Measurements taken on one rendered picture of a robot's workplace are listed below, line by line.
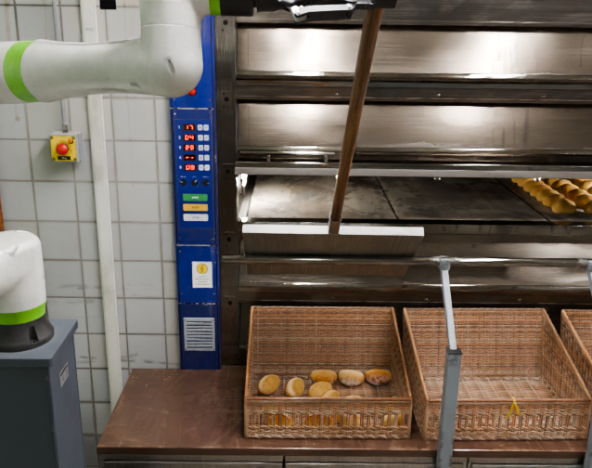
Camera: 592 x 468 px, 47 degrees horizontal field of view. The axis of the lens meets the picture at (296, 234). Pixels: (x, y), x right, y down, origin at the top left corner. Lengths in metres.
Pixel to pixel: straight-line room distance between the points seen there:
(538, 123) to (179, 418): 1.64
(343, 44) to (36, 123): 1.13
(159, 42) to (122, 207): 1.50
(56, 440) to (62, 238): 1.17
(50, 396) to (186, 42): 0.86
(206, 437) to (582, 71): 1.80
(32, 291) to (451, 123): 1.58
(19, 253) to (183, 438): 1.05
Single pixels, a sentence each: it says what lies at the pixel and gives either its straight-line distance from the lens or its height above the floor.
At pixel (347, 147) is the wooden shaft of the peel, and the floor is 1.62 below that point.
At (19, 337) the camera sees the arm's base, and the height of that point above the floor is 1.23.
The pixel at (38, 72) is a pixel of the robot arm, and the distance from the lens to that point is 1.37.
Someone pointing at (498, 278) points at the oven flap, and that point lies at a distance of 2.73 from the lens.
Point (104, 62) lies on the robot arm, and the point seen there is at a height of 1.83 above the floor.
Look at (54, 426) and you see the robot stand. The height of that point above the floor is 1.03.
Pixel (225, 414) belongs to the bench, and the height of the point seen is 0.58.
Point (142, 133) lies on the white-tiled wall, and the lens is 2.55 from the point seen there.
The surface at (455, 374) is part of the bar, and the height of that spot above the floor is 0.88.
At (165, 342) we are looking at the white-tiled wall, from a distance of 2.79.
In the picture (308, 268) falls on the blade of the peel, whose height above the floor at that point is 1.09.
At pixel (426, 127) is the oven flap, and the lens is 2.53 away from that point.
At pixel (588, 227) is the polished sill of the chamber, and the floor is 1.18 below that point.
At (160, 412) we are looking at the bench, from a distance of 2.53.
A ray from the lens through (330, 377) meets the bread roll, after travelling 2.61.
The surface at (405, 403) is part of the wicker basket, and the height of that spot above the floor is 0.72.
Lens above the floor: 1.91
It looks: 17 degrees down
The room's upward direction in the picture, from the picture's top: 1 degrees clockwise
